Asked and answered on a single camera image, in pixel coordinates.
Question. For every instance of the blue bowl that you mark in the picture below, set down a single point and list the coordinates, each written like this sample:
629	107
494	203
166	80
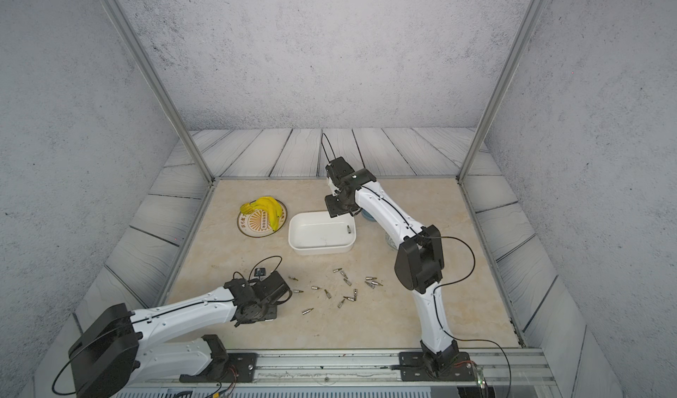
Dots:
367	216

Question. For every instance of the right aluminium frame post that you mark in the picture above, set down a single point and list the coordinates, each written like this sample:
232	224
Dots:
518	47

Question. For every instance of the patterned ceramic jar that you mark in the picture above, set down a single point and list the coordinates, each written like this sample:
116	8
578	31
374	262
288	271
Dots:
391	242

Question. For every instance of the patterned round plate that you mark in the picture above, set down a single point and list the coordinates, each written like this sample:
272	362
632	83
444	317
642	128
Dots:
260	219

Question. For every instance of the aluminium frame post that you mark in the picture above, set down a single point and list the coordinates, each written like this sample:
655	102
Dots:
518	47
121	23

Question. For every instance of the white rectangular storage box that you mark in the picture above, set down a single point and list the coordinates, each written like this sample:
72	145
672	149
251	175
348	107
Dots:
315	233

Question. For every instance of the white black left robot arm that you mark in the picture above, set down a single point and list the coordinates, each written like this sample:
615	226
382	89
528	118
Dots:
124	346

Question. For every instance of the chrome bit upper pair lower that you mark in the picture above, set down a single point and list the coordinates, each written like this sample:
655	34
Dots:
345	278

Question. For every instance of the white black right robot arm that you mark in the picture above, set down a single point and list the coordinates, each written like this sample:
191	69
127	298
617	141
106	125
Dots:
420	260

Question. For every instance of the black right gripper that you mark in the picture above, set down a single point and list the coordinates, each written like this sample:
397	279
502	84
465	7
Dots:
332	209

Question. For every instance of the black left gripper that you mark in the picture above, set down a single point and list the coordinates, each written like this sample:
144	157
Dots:
274	312

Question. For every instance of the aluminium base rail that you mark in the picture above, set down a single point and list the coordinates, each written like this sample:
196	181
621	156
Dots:
368	373

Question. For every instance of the yellow banana bunch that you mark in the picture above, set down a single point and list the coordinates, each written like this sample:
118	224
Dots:
263	208

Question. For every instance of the left aluminium frame post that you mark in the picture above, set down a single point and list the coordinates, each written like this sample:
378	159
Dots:
121	23

